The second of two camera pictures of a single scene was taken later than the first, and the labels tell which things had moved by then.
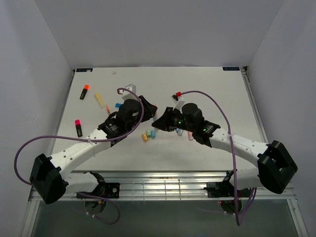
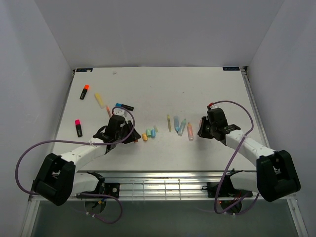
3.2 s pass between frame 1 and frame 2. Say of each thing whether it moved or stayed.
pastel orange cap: stayed
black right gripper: moved
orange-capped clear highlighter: moved
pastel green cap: stayed
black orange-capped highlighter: stayed
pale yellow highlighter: stayed
